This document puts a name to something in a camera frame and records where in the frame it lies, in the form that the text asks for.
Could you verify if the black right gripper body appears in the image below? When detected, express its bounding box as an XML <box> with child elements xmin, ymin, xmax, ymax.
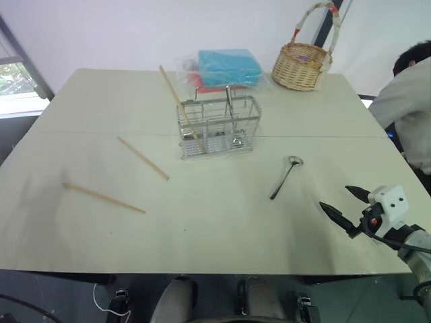
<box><xmin>350</xmin><ymin>203</ymin><xmax>385</xmax><ymax>240</ymax></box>

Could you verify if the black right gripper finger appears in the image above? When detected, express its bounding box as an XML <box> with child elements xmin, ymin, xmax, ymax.
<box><xmin>319</xmin><ymin>201</ymin><xmax>357</xmax><ymax>239</ymax></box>
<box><xmin>345</xmin><ymin>185</ymin><xmax>372</xmax><ymax>203</ymax></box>

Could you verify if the dark metal spoon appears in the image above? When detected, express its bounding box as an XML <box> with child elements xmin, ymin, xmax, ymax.
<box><xmin>269</xmin><ymin>155</ymin><xmax>305</xmax><ymax>201</ymax></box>

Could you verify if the person in white shirt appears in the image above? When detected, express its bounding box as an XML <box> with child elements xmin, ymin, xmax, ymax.
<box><xmin>368</xmin><ymin>40</ymin><xmax>431</xmax><ymax>176</ymax></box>

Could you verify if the grey rounded robot leg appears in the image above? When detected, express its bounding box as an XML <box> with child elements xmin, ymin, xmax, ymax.
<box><xmin>236</xmin><ymin>275</ymin><xmax>288</xmax><ymax>323</ymax></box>
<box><xmin>150</xmin><ymin>277</ymin><xmax>199</xmax><ymax>323</ymax></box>

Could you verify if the blue folded cloth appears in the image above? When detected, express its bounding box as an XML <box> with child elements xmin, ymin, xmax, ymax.
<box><xmin>197</xmin><ymin>49</ymin><xmax>264</xmax><ymax>87</ymax></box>

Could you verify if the red folded cloth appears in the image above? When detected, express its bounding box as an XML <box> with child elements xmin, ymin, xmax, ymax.
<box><xmin>187</xmin><ymin>73</ymin><xmax>244</xmax><ymax>95</ymax></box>

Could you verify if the wooden chopstick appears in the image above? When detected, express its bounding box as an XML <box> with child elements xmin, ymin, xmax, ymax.
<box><xmin>159</xmin><ymin>65</ymin><xmax>206</xmax><ymax>154</ymax></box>
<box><xmin>117</xmin><ymin>135</ymin><xmax>170</xmax><ymax>182</ymax></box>
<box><xmin>63</xmin><ymin>182</ymin><xmax>147</xmax><ymax>215</ymax></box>

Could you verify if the clear plastic bag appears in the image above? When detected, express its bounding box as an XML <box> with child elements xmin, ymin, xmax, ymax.
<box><xmin>174</xmin><ymin>49</ymin><xmax>274</xmax><ymax>96</ymax></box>

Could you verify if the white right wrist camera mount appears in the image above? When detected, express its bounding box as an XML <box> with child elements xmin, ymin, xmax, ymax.
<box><xmin>366</xmin><ymin>184</ymin><xmax>410</xmax><ymax>240</ymax></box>

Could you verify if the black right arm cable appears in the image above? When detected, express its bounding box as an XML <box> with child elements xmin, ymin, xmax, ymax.
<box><xmin>369</xmin><ymin>234</ymin><xmax>431</xmax><ymax>254</ymax></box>

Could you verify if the black table base bracket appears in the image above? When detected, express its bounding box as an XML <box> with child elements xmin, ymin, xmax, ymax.
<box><xmin>106</xmin><ymin>287</ymin><xmax>131</xmax><ymax>323</ymax></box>
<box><xmin>286</xmin><ymin>291</ymin><xmax>323</xmax><ymax>323</ymax></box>

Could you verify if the wicker basket with handle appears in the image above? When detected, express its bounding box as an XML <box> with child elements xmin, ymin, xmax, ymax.
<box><xmin>271</xmin><ymin>1</ymin><xmax>341</xmax><ymax>92</ymax></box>

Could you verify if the metal wire cutlery rack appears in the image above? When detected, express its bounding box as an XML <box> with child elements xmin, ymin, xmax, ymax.
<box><xmin>176</xmin><ymin>85</ymin><xmax>263</xmax><ymax>161</ymax></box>

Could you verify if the metal spoon with upright handle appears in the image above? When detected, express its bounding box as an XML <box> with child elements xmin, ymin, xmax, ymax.
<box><xmin>225</xmin><ymin>85</ymin><xmax>246</xmax><ymax>149</ymax></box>

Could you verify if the dark upright post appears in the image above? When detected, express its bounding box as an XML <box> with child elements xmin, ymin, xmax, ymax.
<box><xmin>315</xmin><ymin>0</ymin><xmax>354</xmax><ymax>48</ymax></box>

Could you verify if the thin white cable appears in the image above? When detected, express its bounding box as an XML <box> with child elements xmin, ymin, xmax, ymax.
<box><xmin>92</xmin><ymin>282</ymin><xmax>133</xmax><ymax>318</ymax></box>

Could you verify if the window with grey frame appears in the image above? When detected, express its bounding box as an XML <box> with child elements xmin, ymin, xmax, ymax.
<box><xmin>0</xmin><ymin>14</ymin><xmax>55</xmax><ymax>119</ymax></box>

